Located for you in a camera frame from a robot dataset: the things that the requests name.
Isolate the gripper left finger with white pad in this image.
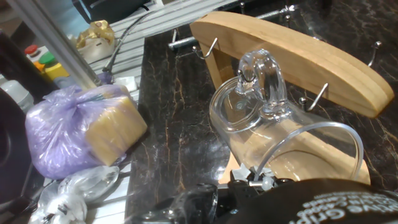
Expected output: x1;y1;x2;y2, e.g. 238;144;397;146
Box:
229;163;261;206

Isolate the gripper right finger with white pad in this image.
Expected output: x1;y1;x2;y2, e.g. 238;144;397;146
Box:
254;167;295;191

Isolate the clear glass cup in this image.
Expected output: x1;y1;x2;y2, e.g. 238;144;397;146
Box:
208;49;364;183

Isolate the wooden cup rack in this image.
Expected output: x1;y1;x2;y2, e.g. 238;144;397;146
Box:
189;11;395;186

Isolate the dark marble board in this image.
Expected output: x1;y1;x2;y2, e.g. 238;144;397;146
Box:
124;0;398;224

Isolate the small white block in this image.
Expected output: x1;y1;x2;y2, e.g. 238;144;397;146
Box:
113;76;138;94

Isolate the clear crumpled plastic bag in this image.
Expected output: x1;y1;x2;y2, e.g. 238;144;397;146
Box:
27;165;121;224

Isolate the purple bag yellow sponge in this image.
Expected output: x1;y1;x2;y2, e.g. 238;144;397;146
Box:
25;83;149;180

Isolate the gold foil object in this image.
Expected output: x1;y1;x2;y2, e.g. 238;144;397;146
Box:
76;20;116;63

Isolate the black chair base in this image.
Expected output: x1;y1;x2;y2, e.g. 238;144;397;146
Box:
72;0;153;24

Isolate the yellow emergency button box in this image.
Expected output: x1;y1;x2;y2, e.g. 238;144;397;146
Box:
24;44;71;82

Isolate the white plastic bottle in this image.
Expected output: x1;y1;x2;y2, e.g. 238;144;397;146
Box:
0;79;35;114

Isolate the grey cable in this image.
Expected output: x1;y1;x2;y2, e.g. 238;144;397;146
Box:
101;11;156;75

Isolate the aluminium frame post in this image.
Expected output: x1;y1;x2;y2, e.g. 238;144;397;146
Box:
6;0;103;91

